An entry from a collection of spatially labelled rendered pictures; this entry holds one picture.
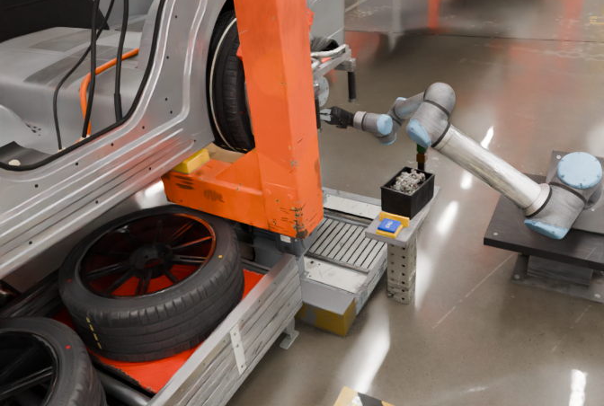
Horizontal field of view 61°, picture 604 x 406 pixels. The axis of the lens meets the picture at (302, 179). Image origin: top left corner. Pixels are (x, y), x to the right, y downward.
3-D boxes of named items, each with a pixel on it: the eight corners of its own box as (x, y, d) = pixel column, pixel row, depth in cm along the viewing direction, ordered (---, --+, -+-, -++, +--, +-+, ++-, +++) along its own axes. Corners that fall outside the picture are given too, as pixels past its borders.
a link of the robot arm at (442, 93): (447, 71, 191) (394, 95, 258) (429, 99, 190) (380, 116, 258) (471, 89, 192) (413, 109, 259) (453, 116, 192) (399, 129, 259)
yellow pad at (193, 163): (186, 154, 220) (183, 144, 218) (210, 159, 214) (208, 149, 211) (164, 169, 210) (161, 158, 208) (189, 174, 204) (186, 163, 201)
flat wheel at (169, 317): (131, 241, 240) (118, 198, 228) (265, 251, 223) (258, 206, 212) (39, 352, 185) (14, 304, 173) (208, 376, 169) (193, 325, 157)
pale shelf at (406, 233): (404, 184, 232) (404, 179, 231) (440, 192, 224) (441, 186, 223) (364, 237, 201) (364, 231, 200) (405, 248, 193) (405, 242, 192)
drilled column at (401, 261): (395, 284, 238) (395, 208, 216) (415, 290, 233) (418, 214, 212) (386, 297, 230) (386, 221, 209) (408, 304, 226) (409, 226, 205)
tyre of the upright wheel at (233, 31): (287, 47, 277) (216, -21, 219) (325, 49, 265) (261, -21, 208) (253, 163, 270) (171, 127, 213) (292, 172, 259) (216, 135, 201)
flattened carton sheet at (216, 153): (206, 142, 389) (205, 139, 387) (276, 144, 376) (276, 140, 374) (191, 161, 364) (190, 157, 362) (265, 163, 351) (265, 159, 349)
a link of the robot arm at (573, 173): (606, 174, 204) (611, 159, 189) (583, 210, 203) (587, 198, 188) (568, 157, 211) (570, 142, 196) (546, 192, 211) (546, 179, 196)
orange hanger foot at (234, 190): (191, 183, 231) (175, 112, 213) (290, 208, 206) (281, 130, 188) (166, 202, 218) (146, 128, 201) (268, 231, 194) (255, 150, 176)
